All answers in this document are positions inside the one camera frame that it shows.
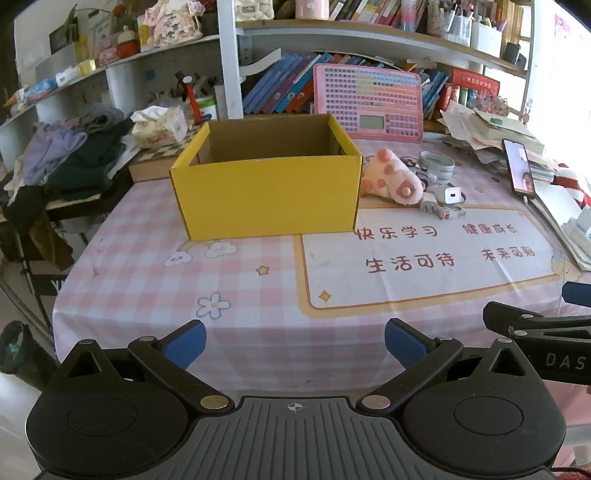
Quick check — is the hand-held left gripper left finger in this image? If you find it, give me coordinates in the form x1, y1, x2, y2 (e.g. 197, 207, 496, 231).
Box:
55, 320, 235, 414

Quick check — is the pink checked table mat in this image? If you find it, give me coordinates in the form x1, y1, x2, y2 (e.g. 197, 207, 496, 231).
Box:
53, 131, 591, 402

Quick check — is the black smartphone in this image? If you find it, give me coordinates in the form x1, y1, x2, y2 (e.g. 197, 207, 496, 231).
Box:
502, 139, 537, 198

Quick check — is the pink round container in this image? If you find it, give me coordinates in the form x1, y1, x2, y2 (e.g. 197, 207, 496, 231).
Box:
295, 0, 329, 19

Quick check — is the wooden chessboard box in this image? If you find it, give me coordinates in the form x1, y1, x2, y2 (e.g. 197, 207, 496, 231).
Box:
128, 121, 208, 183

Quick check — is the tissue box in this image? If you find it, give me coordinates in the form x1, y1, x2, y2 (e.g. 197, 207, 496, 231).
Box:
130, 105, 189, 149

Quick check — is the pile of papers and books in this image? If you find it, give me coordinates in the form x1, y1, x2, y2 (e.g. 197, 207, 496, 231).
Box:
438, 99, 591, 271

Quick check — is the row of red books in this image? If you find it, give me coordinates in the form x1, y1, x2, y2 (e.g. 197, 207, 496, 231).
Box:
418, 67, 502, 121

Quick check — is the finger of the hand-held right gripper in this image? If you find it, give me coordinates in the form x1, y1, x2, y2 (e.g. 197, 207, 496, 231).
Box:
482, 302, 591, 341
562, 281, 591, 308

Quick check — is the pink plush toy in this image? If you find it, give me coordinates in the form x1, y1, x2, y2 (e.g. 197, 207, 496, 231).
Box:
360, 148, 424, 206

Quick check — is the pile of clothes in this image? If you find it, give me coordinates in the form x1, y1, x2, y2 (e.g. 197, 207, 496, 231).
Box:
0, 104, 139, 222

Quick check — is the yellow cardboard box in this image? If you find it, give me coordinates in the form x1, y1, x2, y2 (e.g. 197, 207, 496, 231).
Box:
169, 114, 363, 241

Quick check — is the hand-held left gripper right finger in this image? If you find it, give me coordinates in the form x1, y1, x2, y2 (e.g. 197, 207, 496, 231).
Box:
355, 318, 543, 413

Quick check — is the pen cup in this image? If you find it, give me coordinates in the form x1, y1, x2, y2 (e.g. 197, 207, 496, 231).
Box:
173, 71, 219, 121

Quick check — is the pink keyboard learning toy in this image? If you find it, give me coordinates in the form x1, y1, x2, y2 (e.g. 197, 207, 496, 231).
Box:
313, 64, 424, 143

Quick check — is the black trash bag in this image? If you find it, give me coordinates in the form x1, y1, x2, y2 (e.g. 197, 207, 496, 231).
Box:
0, 320, 52, 384

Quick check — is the white charger plug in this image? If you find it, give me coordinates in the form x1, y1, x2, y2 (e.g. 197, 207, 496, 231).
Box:
434, 185, 464, 206

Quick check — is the small red label box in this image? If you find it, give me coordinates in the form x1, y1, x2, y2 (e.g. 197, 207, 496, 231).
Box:
421, 194, 466, 221

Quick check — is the row of blue books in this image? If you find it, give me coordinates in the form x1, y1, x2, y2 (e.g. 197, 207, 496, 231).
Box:
242, 53, 324, 115

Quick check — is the row of colourful books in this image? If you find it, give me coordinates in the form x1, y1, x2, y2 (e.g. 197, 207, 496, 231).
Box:
330, 0, 416, 31

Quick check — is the white bookshelf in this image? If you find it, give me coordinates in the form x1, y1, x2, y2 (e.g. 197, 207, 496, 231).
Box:
0, 0, 541, 139

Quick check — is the black folding chair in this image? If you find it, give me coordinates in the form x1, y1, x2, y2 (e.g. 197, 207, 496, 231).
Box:
21, 258, 70, 333

